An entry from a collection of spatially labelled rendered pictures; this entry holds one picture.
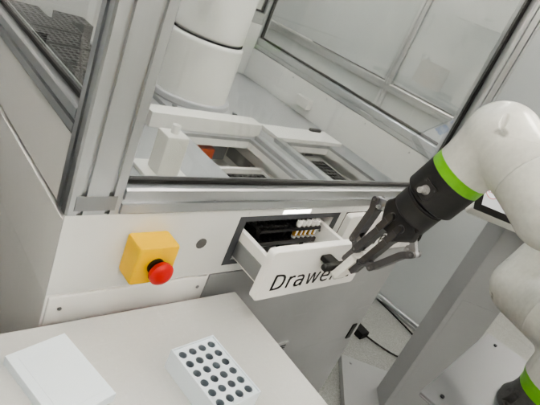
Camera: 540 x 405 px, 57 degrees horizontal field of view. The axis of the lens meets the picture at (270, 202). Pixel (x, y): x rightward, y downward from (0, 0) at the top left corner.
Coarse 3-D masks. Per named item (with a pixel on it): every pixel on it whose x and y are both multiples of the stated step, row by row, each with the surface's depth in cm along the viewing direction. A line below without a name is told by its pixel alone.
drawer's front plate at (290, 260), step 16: (336, 240) 98; (272, 256) 85; (288, 256) 88; (304, 256) 91; (320, 256) 94; (336, 256) 98; (272, 272) 87; (288, 272) 91; (304, 272) 94; (256, 288) 88; (288, 288) 94; (304, 288) 98
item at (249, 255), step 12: (324, 228) 110; (240, 240) 94; (252, 240) 92; (324, 240) 110; (240, 252) 94; (252, 252) 92; (264, 252) 90; (240, 264) 94; (252, 264) 91; (252, 276) 91
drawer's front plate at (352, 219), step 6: (348, 216) 112; (354, 216) 112; (360, 216) 114; (378, 216) 119; (342, 222) 114; (348, 222) 112; (354, 222) 113; (378, 222) 121; (342, 228) 114; (348, 228) 113; (372, 228) 120; (342, 234) 114; (348, 234) 115; (384, 234) 126; (372, 246) 126; (396, 246) 135
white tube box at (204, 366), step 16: (176, 352) 75; (192, 352) 77; (208, 352) 77; (224, 352) 78; (176, 368) 74; (192, 368) 73; (208, 368) 75; (224, 368) 76; (240, 368) 76; (192, 384) 71; (208, 384) 72; (224, 384) 73; (240, 384) 74; (192, 400) 72; (208, 400) 69; (224, 400) 70; (240, 400) 71
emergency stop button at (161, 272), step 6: (156, 264) 75; (162, 264) 75; (168, 264) 76; (150, 270) 75; (156, 270) 75; (162, 270) 75; (168, 270) 76; (150, 276) 75; (156, 276) 75; (162, 276) 76; (168, 276) 76; (156, 282) 76; (162, 282) 76
